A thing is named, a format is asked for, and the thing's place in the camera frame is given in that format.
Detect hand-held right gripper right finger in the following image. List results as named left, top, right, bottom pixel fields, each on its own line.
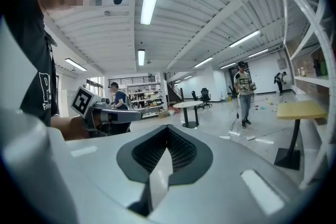
left=148, top=124, right=302, bottom=224

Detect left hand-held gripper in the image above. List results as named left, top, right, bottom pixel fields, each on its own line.
left=70, top=86, right=142, bottom=137

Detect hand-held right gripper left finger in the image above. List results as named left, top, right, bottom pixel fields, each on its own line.
left=65, top=124, right=169, bottom=224

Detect person's left hand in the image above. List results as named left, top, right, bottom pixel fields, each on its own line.
left=70, top=110, right=103, bottom=140

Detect white storage shelving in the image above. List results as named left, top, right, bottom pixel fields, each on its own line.
left=126, top=82, right=165, bottom=119

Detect black staircase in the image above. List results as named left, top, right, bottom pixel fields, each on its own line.
left=164, top=71, right=185, bottom=103

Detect round white table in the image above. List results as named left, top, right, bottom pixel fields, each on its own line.
left=173, top=101, right=204, bottom=129

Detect square yellow table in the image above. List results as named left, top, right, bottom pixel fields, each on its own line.
left=274, top=100, right=328, bottom=171

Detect person's black t-shirt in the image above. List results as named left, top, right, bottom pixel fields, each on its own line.
left=0, top=0, right=60, bottom=127

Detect dark green bottles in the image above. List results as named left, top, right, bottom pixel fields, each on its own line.
left=312, top=54, right=328, bottom=77

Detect white shelf rack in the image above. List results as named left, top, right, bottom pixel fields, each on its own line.
left=269, top=0, right=336, bottom=190

